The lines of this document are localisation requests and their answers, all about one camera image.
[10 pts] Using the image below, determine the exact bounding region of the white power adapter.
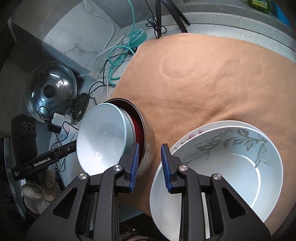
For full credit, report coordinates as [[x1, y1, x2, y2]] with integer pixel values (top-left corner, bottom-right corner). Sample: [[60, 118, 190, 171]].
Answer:
[[47, 113, 72, 134]]

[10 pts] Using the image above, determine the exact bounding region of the white plate grey leaf pattern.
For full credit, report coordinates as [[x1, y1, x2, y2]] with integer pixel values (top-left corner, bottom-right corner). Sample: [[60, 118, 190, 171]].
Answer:
[[149, 126, 283, 240]]

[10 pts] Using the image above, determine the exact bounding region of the tan cloth mat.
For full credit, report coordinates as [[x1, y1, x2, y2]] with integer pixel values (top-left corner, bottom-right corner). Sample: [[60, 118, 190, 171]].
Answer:
[[111, 33, 295, 233]]

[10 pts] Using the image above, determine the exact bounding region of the green dish soap bottle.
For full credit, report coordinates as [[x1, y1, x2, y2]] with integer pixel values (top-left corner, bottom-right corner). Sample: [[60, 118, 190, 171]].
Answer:
[[247, 0, 273, 14]]

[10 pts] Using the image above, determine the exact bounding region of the teal cable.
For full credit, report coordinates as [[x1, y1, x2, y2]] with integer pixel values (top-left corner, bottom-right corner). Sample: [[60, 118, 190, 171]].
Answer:
[[107, 0, 143, 87]]

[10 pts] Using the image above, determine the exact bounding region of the stainless steel bowl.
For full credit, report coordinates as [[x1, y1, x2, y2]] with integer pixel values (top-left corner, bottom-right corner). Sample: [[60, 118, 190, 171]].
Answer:
[[106, 98, 156, 177]]

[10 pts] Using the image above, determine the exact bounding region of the red steel bowl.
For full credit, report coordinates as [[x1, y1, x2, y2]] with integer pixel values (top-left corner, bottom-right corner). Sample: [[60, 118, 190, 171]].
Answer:
[[113, 99, 144, 163]]

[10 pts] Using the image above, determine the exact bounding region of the light blue ceramic bowl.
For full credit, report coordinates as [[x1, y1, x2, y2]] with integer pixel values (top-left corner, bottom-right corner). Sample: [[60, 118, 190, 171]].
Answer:
[[76, 103, 136, 176]]

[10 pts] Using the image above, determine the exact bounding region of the pink blossom floral plate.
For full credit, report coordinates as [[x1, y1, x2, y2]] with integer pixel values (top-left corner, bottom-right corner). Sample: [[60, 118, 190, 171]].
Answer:
[[170, 120, 265, 153]]

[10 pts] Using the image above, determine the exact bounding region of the teal round power strip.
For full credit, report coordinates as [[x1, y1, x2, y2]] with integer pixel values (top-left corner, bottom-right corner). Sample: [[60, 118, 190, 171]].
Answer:
[[121, 29, 147, 49]]

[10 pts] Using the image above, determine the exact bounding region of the black tripod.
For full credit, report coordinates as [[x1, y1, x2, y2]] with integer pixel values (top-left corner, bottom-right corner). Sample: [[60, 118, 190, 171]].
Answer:
[[145, 0, 191, 39]]

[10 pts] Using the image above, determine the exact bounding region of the steel pot lid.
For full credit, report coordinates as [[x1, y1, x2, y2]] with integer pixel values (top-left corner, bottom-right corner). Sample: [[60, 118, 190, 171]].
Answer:
[[25, 61, 77, 123]]

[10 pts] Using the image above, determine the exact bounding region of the black cable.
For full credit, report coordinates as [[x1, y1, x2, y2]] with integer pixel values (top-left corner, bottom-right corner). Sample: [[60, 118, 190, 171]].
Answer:
[[36, 53, 139, 173]]

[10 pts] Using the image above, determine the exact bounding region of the white cable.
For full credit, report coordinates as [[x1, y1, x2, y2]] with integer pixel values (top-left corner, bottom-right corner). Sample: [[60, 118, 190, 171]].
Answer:
[[83, 0, 130, 98]]

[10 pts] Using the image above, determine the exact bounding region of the white work glove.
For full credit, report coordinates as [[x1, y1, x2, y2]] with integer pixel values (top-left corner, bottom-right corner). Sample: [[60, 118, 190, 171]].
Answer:
[[21, 169, 59, 216]]

